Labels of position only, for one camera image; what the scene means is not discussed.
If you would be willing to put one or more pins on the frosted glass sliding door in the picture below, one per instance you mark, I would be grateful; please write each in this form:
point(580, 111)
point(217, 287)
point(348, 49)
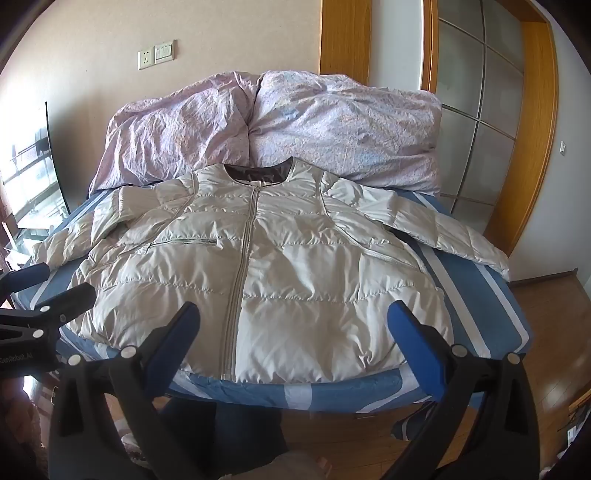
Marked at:
point(461, 69)

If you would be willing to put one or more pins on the white wall socket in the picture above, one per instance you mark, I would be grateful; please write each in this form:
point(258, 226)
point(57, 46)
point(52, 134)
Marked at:
point(146, 60)

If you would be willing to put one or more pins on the beige puffer jacket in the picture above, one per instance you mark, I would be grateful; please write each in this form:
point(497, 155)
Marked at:
point(300, 258)

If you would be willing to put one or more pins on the blue striped bed sheet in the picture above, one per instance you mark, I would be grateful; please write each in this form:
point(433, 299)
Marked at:
point(466, 300)

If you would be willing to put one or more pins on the person's dark pants leg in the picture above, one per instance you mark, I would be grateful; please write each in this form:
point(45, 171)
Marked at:
point(231, 434)

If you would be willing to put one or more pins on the pink floral duvet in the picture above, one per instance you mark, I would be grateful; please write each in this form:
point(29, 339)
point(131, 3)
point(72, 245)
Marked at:
point(323, 120)

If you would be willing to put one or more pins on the flat television screen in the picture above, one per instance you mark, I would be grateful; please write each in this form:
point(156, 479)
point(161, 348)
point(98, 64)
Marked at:
point(27, 184)

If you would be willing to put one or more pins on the small white wall switch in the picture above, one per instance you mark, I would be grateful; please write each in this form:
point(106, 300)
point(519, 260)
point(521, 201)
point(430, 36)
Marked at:
point(563, 147)

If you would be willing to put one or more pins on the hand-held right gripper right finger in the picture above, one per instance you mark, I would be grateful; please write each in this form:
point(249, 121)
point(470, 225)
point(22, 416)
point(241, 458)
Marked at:
point(413, 341)

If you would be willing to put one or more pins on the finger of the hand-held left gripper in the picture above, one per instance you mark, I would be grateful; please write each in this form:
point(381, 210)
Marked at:
point(27, 275)
point(69, 300)

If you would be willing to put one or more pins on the glass television stand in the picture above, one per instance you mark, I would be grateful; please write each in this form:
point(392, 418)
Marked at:
point(32, 237)

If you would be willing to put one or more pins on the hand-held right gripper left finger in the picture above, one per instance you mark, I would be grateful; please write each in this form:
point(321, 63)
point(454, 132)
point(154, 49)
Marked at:
point(178, 339)

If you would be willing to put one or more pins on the white light switch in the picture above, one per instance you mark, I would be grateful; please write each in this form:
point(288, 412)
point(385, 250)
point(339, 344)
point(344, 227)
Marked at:
point(165, 51)

